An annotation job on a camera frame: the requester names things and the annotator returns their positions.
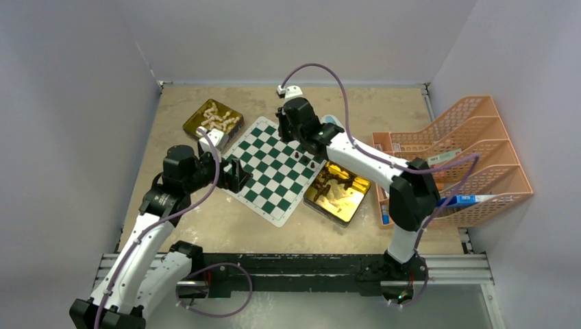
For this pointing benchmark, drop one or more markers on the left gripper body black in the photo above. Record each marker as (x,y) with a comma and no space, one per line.
(208,168)

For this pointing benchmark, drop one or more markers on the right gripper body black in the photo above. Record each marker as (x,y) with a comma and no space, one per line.
(289,133)

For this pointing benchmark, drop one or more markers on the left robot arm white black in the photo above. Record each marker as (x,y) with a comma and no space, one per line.
(132,290)

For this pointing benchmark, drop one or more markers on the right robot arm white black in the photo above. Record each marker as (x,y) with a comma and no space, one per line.
(413,194)

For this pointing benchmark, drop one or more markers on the green white chess mat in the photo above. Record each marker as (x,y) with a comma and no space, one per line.
(279,181)

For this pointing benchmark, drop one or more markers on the white chess pieces pile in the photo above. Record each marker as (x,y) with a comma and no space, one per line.
(223,119)

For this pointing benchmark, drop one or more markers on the gold tin white pieces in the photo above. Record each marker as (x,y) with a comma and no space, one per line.
(194,121)

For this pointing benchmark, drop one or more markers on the gold tin brown pieces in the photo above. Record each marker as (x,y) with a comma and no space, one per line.
(336,193)

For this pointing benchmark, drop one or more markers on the blue white packaged item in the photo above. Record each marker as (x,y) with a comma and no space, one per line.
(329,118)

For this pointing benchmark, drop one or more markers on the blue capped tube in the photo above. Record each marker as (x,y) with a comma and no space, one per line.
(385,215)

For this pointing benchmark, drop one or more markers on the white label card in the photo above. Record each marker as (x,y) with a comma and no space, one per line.
(440,159)

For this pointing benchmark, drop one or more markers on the blue box in organizer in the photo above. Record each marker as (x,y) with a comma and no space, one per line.
(463,201)

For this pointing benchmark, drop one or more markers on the peach plastic file organizer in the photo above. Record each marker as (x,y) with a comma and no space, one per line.
(473,124)

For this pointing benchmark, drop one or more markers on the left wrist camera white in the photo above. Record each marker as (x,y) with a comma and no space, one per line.
(217,138)

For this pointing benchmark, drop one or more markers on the black metal base frame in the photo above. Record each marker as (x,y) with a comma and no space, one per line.
(368,275)

